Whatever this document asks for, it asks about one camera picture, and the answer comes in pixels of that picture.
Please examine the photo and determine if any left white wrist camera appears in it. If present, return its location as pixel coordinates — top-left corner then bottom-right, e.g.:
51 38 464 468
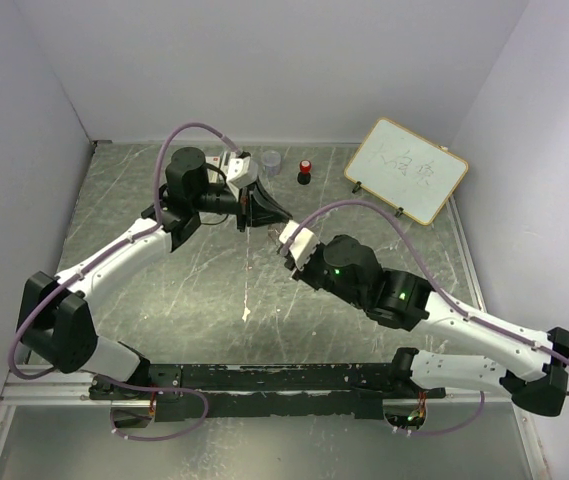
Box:
226 155 259 189

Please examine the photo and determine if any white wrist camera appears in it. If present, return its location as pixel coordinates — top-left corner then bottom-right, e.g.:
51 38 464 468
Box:
277 220 320 270
226 155 259 189

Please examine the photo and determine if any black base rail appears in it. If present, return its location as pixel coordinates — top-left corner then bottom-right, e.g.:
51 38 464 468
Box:
89 363 424 422

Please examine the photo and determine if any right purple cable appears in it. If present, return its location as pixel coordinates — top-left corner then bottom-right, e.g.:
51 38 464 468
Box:
288 199 569 437

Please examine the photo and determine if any white framed whiteboard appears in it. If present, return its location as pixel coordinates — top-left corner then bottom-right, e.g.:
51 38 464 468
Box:
344 118 469 226

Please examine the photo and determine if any purple cable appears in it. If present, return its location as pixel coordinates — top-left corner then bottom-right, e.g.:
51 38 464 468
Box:
288 199 569 437
8 119 245 396

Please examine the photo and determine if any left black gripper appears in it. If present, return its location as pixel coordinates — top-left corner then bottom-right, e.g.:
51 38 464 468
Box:
193 176 293 234

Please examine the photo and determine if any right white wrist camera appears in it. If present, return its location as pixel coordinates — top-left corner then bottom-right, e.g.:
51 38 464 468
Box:
277 220 320 270

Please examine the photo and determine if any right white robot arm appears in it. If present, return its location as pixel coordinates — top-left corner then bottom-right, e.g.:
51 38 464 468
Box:
282 229 569 417

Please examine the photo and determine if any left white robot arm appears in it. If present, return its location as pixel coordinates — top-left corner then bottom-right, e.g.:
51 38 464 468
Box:
16 147 292 399

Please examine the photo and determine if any white stapler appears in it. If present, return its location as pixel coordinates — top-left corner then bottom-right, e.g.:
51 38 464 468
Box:
219 151 237 170

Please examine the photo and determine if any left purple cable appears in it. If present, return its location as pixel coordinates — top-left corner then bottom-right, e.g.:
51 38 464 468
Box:
8 119 245 396

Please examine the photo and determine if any clear plastic clip jar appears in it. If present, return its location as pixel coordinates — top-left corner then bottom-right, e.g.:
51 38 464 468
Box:
261 150 282 177

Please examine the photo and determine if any green white staple box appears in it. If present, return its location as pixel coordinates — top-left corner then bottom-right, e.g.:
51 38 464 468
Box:
206 156 222 171

